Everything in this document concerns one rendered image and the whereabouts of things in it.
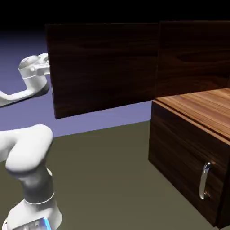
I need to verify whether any dark wood door with handle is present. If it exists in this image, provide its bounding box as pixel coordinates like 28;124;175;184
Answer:
148;100;230;228

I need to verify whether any curved silver metal handle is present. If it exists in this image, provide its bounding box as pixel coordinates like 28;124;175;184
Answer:
199;161;213;200

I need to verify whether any dark wood cabinet door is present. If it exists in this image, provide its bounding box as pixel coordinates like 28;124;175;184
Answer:
44;22;160;119

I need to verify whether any dark wood cabinet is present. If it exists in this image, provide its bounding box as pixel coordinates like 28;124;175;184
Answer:
148;20;230;230

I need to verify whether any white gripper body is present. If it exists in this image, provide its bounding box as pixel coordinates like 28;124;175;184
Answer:
34;64;51;76

